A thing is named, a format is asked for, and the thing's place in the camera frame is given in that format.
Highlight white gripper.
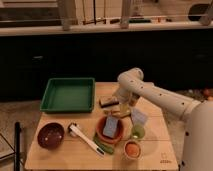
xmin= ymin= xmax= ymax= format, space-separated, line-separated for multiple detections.
xmin=115 ymin=87 xmax=130 ymax=114

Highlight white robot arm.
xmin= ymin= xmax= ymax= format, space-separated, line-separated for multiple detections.
xmin=115 ymin=68 xmax=213 ymax=171

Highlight orange bowl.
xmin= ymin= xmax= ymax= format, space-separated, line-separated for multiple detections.
xmin=96 ymin=116 xmax=124 ymax=144

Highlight purple bowl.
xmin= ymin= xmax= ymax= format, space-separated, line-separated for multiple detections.
xmin=37 ymin=123 xmax=65 ymax=150

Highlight yellow banana toy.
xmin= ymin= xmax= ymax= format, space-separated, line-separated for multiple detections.
xmin=104 ymin=109 xmax=131 ymax=118

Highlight brown brush toy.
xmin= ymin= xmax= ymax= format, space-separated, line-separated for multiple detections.
xmin=129 ymin=94 xmax=140 ymax=107

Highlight light blue cloth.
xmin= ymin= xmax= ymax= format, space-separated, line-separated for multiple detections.
xmin=131 ymin=107 xmax=148 ymax=126

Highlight blue sponge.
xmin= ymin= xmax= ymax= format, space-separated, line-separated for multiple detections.
xmin=103 ymin=116 xmax=118 ymax=138

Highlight green cup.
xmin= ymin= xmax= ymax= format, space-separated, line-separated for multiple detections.
xmin=131 ymin=124 xmax=145 ymax=140

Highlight cup with orange content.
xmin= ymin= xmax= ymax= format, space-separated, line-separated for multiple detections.
xmin=123 ymin=140 xmax=142 ymax=160

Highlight green cucumber toy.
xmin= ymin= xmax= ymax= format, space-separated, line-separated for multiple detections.
xmin=93 ymin=135 xmax=114 ymax=155

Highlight green plastic tray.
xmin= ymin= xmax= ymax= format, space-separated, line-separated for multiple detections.
xmin=40 ymin=77 xmax=95 ymax=113

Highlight black pole stand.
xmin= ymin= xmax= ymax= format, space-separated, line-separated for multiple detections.
xmin=14 ymin=122 xmax=21 ymax=171

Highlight white handled kitchen tool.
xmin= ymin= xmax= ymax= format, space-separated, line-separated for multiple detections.
xmin=68 ymin=123 xmax=105 ymax=156

